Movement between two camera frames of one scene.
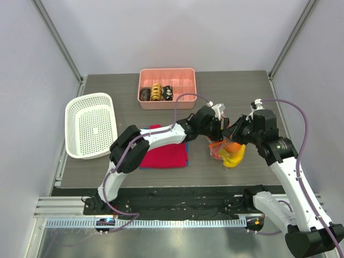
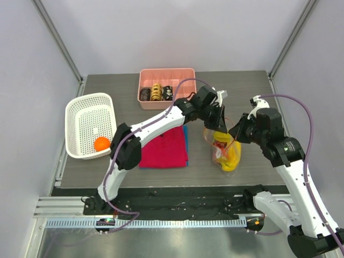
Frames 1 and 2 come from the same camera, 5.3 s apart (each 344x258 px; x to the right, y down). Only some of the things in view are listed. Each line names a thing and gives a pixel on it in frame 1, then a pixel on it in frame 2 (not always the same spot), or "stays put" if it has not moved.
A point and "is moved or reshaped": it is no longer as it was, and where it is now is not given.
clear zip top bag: (231, 153) is moved or reshaped
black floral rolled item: (167, 93) stays put
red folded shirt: (171, 156) stays put
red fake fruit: (215, 152) to (221, 145)
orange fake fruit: (233, 147) to (101, 143)
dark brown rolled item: (144, 94) stays put
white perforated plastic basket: (91, 126) stays put
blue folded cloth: (187, 156) stays put
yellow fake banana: (231, 159) is moved or reshaped
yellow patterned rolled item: (156, 92) stays put
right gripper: (237, 130) stays put
